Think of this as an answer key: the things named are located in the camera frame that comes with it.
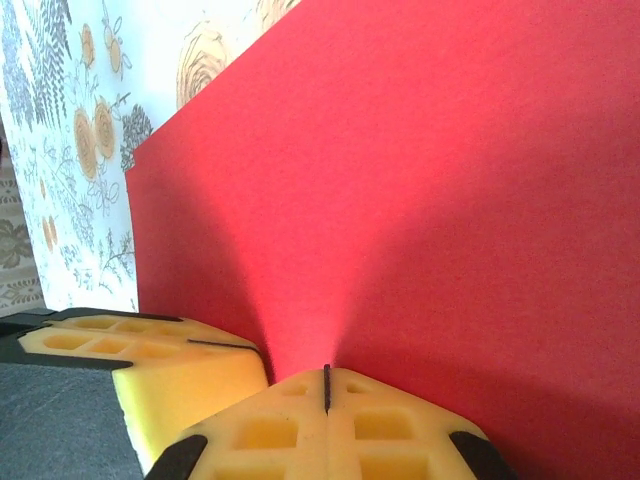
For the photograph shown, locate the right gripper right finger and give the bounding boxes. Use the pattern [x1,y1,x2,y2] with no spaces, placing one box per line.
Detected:
[327,368,521,480]

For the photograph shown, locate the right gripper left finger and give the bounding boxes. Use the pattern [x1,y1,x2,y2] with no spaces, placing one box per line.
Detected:
[144,368,329,480]

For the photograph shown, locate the red square paper sheet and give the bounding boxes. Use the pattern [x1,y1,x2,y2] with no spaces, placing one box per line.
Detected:
[124,0,640,480]

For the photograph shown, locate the floral patterned table cover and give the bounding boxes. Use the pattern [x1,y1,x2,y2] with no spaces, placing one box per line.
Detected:
[0,0,301,314]

